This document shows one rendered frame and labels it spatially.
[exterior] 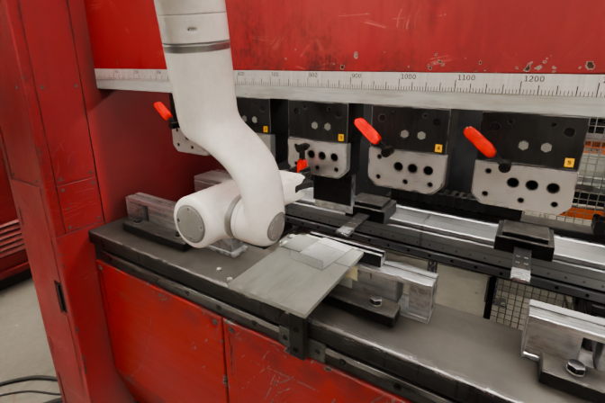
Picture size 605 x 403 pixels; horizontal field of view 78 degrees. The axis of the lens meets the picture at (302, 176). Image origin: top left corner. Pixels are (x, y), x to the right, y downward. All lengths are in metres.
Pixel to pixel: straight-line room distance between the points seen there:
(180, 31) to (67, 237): 1.03
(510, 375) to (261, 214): 0.55
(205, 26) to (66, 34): 0.90
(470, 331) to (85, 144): 1.22
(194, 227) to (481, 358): 0.60
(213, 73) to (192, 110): 0.06
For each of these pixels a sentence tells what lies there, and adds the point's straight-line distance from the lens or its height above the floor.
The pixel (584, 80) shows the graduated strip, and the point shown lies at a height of 1.39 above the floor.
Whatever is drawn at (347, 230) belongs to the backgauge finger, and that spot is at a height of 1.00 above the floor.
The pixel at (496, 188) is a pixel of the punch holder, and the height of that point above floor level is 1.21.
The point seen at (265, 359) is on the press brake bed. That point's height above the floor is 0.70.
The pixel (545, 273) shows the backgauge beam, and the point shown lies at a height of 0.93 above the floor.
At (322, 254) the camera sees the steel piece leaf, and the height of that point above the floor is 1.00.
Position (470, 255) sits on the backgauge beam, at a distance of 1.10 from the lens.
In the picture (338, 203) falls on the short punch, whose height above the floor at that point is 1.10.
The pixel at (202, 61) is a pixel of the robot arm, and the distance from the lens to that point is 0.52.
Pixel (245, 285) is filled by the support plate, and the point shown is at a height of 1.00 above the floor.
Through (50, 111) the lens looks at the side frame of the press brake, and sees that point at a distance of 1.35.
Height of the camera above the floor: 1.42
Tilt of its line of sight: 17 degrees down
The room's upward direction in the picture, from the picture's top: straight up
